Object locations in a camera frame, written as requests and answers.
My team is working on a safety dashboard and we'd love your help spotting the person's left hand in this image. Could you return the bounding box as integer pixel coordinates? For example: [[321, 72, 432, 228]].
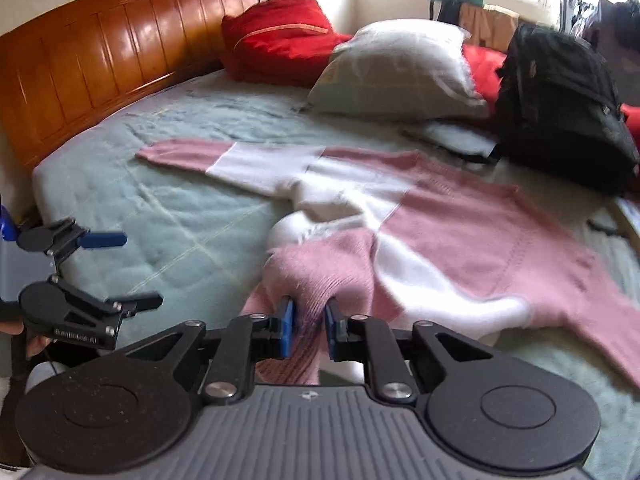
[[0, 321, 68, 396]]

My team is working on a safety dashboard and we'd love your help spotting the grey green checked pillow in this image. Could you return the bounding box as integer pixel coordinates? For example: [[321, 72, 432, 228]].
[[306, 19, 489, 122]]

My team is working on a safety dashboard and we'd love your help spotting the pink and white sweater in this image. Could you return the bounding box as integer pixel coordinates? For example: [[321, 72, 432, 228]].
[[136, 140, 640, 387]]

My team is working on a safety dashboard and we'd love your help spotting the red cloth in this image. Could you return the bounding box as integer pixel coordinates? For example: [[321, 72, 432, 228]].
[[462, 44, 640, 152]]

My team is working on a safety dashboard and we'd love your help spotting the wooden cabinet with green tray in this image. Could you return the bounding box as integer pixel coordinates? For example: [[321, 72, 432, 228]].
[[460, 2, 522, 54]]

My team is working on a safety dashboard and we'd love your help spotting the red folded quilt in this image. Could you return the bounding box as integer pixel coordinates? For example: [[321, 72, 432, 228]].
[[221, 0, 354, 89]]

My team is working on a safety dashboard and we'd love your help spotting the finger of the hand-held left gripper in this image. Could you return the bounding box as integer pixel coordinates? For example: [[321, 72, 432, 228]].
[[17, 218, 129, 261], [52, 278, 164, 332]]

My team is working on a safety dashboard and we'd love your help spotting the light green folded cloth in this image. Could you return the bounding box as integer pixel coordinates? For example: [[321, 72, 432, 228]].
[[400, 120, 502, 162]]

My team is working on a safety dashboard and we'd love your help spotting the book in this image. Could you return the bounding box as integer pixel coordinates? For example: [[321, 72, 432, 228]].
[[612, 197, 640, 242]]

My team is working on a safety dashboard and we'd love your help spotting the wooden bed headboard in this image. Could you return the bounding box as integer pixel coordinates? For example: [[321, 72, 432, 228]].
[[0, 0, 274, 177]]

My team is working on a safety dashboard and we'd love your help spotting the black backpack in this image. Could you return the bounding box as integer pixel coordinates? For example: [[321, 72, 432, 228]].
[[494, 22, 640, 235]]

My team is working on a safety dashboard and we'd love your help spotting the green checked bed blanket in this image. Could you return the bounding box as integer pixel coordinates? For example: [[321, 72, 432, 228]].
[[32, 70, 640, 480]]

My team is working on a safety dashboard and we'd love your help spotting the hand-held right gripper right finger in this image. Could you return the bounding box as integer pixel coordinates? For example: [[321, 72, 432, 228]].
[[324, 297, 493, 405]]

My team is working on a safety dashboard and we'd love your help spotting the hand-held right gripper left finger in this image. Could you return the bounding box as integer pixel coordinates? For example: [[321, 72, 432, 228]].
[[125, 296, 296, 407]]

